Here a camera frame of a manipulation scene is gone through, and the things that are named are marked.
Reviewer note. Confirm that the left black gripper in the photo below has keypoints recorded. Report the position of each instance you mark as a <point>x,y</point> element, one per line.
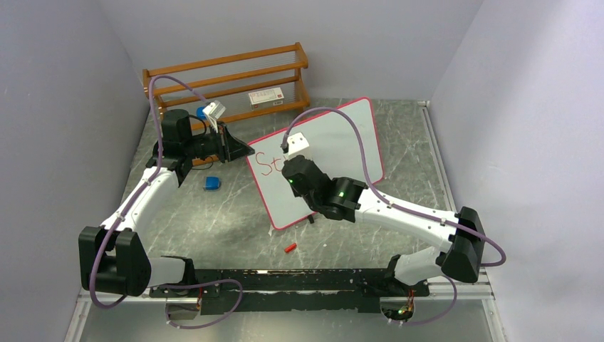
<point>228,147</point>

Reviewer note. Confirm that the pink-framed whiteboard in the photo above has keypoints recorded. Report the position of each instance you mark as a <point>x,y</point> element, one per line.
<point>333,146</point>

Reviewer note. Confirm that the red marker cap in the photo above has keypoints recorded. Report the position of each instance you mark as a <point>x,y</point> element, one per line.
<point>290,248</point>

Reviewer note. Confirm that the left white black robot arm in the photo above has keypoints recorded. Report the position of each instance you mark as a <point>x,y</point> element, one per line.
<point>112,257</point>

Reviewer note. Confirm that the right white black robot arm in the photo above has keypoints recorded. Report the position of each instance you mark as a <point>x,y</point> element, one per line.
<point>455,249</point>

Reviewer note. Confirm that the blue eraser on table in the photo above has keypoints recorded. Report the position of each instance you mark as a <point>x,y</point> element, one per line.
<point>212,183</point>

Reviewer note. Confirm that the blue eraser on shelf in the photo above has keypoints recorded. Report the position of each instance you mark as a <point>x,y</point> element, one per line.
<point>200,113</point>

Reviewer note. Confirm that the white red marker box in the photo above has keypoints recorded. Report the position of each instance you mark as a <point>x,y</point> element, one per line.
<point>266,98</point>

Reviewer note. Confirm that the wooden three-tier shelf rack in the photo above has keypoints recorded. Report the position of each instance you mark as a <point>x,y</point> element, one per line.
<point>229,79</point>

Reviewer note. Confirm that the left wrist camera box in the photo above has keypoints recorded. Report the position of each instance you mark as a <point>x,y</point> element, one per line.
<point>212,112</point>

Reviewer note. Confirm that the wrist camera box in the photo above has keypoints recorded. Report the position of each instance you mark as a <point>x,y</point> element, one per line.
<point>297,144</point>
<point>212,112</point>

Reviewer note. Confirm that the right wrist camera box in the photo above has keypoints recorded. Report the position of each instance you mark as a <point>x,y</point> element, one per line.
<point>297,144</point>

